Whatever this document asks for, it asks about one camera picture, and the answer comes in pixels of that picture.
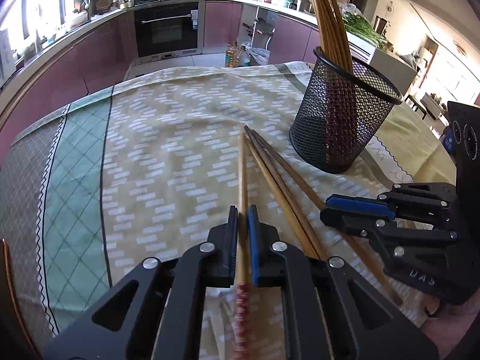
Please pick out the purple cabinets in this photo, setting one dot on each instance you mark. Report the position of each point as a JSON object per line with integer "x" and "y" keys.
{"x": 97, "y": 59}
{"x": 288, "y": 35}

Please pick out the yellow green cloth mat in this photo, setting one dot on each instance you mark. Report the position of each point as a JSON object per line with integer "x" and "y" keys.
{"x": 414, "y": 147}

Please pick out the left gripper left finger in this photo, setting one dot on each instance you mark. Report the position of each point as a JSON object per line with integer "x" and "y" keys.
{"x": 156, "y": 310}

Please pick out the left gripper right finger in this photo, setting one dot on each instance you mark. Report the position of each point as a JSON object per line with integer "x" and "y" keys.
{"x": 329, "y": 310}

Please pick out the cooking oil bottle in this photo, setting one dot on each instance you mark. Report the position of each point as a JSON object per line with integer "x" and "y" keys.
{"x": 232, "y": 55}

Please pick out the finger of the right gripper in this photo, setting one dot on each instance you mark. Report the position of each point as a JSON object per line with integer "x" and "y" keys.
{"x": 360, "y": 204}
{"x": 354, "y": 224}

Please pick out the lone wooden chopstick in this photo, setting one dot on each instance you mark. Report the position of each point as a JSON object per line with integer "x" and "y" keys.
{"x": 242, "y": 263}

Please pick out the purple lower cabinets left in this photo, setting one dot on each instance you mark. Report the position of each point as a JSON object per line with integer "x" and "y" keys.
{"x": 97, "y": 59}

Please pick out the purple lower cabinets right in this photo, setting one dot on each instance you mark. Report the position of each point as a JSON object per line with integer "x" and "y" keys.
{"x": 288, "y": 35}

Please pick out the black built-in oven stove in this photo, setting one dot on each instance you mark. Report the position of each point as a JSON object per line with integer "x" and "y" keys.
{"x": 168, "y": 28}

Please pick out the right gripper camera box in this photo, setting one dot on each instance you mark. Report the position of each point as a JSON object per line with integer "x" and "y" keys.
{"x": 465, "y": 128}

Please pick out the pink sleeve right forearm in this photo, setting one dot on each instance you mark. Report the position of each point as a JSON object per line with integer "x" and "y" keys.
{"x": 451, "y": 325}

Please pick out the green leafy vegetables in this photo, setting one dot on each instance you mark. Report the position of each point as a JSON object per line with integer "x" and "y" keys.
{"x": 357, "y": 25}

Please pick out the black mesh utensil cup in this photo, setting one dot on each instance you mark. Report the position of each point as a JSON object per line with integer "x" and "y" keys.
{"x": 340, "y": 113}

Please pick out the patterned beige green tablecloth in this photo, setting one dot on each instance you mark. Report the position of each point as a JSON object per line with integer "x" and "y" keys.
{"x": 145, "y": 168}

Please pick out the dark sauce bottle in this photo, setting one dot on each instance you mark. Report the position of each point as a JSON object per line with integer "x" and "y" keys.
{"x": 243, "y": 57}

